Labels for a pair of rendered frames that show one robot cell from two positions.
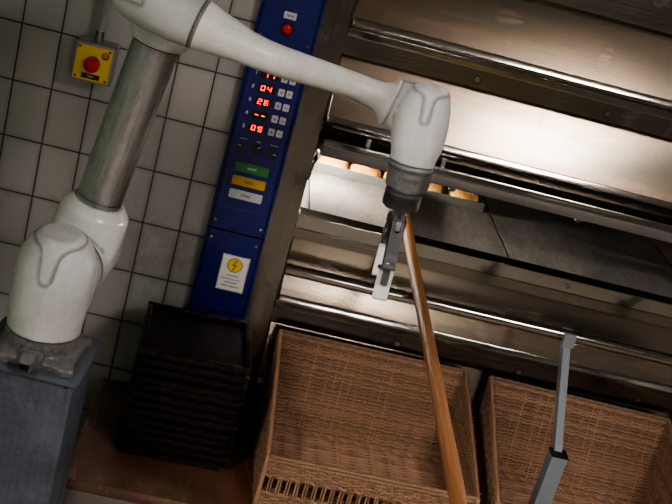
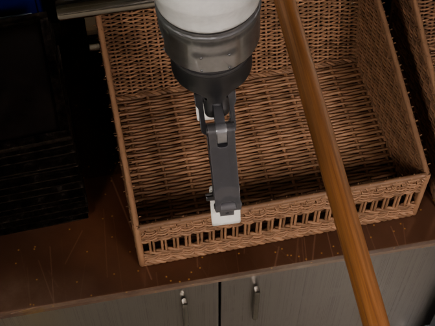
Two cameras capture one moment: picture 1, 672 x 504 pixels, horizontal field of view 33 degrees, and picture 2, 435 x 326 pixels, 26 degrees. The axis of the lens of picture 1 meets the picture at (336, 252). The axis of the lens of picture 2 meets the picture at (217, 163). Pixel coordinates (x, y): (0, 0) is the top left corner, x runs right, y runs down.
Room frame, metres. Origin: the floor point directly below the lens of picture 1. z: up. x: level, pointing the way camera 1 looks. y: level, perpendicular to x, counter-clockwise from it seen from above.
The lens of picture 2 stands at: (1.64, -0.07, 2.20)
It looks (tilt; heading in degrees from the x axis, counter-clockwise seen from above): 58 degrees down; 356
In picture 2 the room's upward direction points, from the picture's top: straight up
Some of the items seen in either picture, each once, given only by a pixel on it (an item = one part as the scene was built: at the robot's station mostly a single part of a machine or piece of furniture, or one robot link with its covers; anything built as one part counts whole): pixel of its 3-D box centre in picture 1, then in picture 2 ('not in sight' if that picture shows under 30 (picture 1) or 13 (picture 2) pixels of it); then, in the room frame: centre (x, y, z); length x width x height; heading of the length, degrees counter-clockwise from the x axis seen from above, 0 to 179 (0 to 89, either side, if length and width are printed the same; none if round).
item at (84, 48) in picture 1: (94, 60); not in sight; (2.82, 0.72, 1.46); 0.10 x 0.07 x 0.10; 97
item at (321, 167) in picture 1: (394, 169); not in sight; (3.56, -0.11, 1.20); 0.55 x 0.36 x 0.03; 96
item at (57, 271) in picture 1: (54, 277); not in sight; (2.15, 0.55, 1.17); 0.18 x 0.16 x 0.22; 1
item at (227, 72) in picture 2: (398, 210); (211, 70); (2.18, -0.10, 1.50); 0.08 x 0.07 x 0.09; 3
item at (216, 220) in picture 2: (382, 283); (224, 204); (2.11, -0.11, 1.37); 0.03 x 0.01 x 0.07; 93
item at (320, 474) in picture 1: (367, 433); (255, 102); (2.70, -0.21, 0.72); 0.56 x 0.49 x 0.28; 98
